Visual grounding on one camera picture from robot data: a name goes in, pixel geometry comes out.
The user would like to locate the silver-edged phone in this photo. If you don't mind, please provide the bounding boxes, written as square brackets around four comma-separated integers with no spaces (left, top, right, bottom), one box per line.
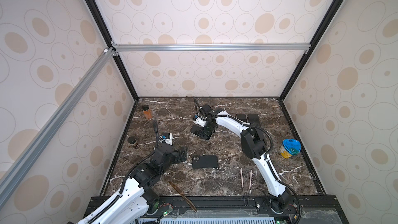
[190,124,202,136]

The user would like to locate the pink phone case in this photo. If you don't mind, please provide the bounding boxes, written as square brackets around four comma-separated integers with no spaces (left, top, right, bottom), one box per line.
[236,114,247,123]

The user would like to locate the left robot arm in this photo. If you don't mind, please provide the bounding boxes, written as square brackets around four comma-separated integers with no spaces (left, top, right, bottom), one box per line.
[79,119,187,224]

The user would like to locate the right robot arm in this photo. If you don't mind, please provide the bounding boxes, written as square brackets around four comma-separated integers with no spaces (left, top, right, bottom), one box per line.
[190,98,299,214]

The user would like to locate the dark jar with lid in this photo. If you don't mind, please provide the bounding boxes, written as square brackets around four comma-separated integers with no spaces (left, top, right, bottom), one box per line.
[127,136,140,150]

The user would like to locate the orange bottle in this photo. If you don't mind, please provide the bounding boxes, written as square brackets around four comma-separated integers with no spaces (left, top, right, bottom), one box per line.
[142,105,153,120]

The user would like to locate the right pink chopstick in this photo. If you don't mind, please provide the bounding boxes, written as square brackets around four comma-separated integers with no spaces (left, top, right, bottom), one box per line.
[249,170,253,193]

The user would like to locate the blue round lid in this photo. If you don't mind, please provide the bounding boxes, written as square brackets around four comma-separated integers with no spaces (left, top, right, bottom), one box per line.
[283,139,301,156]

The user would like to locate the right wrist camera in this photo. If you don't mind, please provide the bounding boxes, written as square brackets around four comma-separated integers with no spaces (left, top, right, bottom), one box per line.
[193,115,207,127]

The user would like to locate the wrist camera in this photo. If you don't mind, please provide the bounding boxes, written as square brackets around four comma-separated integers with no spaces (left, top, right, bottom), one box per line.
[160,133,173,145]
[193,115,207,127]

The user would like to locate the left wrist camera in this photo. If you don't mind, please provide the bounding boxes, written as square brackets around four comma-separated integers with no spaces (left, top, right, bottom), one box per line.
[160,133,173,145]

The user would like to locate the wooden-handled knife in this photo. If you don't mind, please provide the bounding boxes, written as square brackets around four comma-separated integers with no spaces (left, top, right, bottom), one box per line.
[169,181,198,212]

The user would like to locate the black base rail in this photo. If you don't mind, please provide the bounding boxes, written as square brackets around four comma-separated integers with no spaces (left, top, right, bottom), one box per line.
[81,195,349,224]

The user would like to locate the aluminium frame bar back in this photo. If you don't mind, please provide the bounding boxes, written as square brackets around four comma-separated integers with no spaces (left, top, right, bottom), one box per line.
[114,43,311,52]

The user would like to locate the aluminium frame bar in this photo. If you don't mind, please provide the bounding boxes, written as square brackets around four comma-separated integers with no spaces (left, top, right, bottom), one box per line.
[1,47,116,208]
[114,43,311,52]

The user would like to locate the aluminium frame bar left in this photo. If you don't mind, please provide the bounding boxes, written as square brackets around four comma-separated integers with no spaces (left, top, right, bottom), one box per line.
[1,47,116,208]

